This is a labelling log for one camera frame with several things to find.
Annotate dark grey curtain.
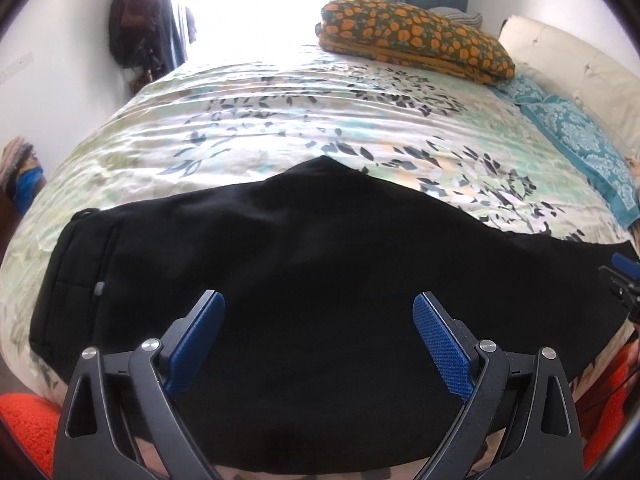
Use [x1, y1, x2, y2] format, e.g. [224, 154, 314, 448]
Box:
[160, 0, 195, 68]

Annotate cream padded headboard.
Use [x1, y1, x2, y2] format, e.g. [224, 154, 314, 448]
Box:
[499, 16, 640, 146]

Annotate pile of colourful clothes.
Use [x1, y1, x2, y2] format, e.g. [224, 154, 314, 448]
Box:
[0, 135, 47, 216]

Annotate grey knitted cloth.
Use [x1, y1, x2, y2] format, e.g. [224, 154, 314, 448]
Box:
[429, 6, 483, 27]

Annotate floral sheet bed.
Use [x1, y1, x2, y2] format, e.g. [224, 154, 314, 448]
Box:
[0, 42, 640, 480]

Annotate large teal patterned pillow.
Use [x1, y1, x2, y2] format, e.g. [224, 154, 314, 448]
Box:
[520, 97, 640, 226]

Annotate small teal patterned pillow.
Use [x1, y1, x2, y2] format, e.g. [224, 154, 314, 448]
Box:
[492, 75, 548, 107]

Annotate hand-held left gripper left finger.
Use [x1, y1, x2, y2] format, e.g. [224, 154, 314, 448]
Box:
[52, 290, 226, 480]

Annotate dark hanging clothes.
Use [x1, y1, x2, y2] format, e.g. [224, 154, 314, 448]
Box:
[109, 0, 173, 93]

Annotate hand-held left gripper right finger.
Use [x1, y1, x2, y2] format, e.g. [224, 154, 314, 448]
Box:
[412, 291, 586, 480]

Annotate orange floral folded blanket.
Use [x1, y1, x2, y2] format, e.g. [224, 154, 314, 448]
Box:
[316, 0, 516, 86]

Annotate bright window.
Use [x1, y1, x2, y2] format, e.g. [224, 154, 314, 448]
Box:
[170, 0, 346, 56]

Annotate black pants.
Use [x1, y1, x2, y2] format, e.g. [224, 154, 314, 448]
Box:
[29, 156, 640, 476]

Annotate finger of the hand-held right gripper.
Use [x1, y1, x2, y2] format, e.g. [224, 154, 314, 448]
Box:
[612, 252, 640, 281]

